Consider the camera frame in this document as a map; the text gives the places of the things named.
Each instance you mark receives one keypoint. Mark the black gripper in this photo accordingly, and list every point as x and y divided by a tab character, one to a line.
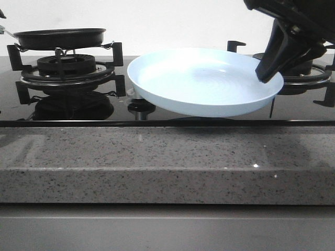
315	17

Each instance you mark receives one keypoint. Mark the light blue plate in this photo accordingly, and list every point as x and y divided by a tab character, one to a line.
202	82

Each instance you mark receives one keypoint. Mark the black frying pan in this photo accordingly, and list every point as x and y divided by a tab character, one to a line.
66	39

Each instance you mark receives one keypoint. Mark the right black pan support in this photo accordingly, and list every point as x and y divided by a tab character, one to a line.
320	76

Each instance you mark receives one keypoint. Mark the black pan support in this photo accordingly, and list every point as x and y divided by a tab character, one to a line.
62	85
320	76

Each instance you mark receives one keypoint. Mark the left silver stove knob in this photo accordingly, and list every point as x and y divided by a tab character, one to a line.
132	94

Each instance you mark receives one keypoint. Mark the left black pan support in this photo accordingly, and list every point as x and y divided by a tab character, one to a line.
62	85

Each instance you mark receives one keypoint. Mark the left black gas burner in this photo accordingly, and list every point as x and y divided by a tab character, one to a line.
73	64

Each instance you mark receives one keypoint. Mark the black glass cooktop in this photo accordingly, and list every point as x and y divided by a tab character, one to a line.
108	105

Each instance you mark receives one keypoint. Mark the grey cabinet front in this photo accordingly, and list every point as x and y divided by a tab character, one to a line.
165	227

